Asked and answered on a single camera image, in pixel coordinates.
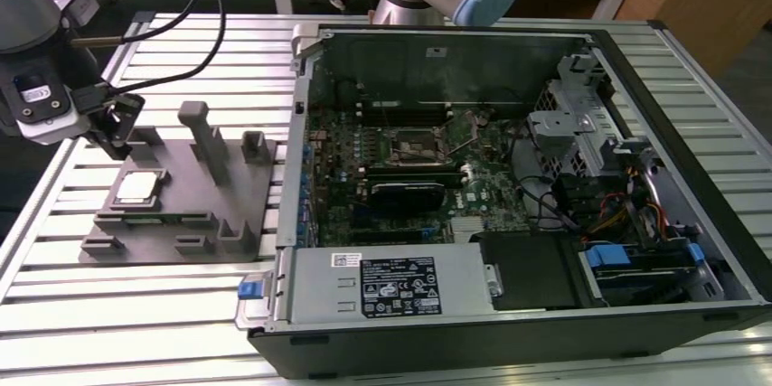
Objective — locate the blue plastic latch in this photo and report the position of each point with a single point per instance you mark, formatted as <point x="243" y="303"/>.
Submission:
<point x="250" y="291"/>

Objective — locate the silver chipset heatsink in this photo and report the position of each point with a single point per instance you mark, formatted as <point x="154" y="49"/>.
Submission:
<point x="470" y="228"/>

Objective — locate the black PC case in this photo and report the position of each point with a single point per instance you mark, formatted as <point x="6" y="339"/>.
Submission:
<point x="495" y="350"/>

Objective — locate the black graphics card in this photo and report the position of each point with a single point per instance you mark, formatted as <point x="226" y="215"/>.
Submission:
<point x="407" y="198"/>

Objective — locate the green motherboard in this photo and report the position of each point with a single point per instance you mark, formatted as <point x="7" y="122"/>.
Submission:
<point x="489" y="178"/>

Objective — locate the silver metal drive cage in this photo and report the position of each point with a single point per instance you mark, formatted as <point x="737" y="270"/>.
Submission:
<point x="555" y="126"/>

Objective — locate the silver disk bay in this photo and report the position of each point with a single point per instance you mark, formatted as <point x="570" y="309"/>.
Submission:
<point x="713" y="289"/>

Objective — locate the certification sticker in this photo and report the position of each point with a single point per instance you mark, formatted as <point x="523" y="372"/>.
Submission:
<point x="434" y="52"/>

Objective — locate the green RAM stick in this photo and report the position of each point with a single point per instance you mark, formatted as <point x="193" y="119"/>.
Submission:
<point x="151" y="221"/>

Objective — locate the blue disk carrier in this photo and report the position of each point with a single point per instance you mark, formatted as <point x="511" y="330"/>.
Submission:
<point x="606" y="257"/>

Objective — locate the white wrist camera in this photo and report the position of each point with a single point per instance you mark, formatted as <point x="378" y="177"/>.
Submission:
<point x="54" y="133"/>

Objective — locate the grey parts rack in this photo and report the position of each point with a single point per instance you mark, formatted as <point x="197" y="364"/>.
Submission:
<point x="187" y="205"/>

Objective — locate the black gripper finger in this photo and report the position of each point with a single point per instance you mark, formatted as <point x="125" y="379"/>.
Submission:
<point x="130" y="108"/>
<point x="109" y="133"/>

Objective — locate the CPU socket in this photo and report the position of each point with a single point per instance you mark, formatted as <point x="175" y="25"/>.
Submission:
<point x="419" y="148"/>

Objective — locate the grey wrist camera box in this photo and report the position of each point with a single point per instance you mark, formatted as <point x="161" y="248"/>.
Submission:
<point x="75" y="4"/>

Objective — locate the black RAM slot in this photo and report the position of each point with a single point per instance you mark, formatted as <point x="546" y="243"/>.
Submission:
<point x="455" y="181"/>
<point x="417" y="168"/>
<point x="405" y="111"/>
<point x="405" y="116"/>
<point x="417" y="172"/>
<point x="417" y="176"/>
<point x="405" y="106"/>
<point x="405" y="121"/>

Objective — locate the blue plastic tab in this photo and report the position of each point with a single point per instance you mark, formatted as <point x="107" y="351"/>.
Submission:
<point x="697" y="254"/>

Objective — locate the silver power supply unit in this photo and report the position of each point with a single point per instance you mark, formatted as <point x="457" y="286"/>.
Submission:
<point x="321" y="277"/>

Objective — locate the silver CPU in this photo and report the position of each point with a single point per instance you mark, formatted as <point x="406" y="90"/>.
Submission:
<point x="138" y="187"/>

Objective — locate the black plastic shroud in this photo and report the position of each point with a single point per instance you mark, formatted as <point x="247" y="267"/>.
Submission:
<point x="531" y="268"/>

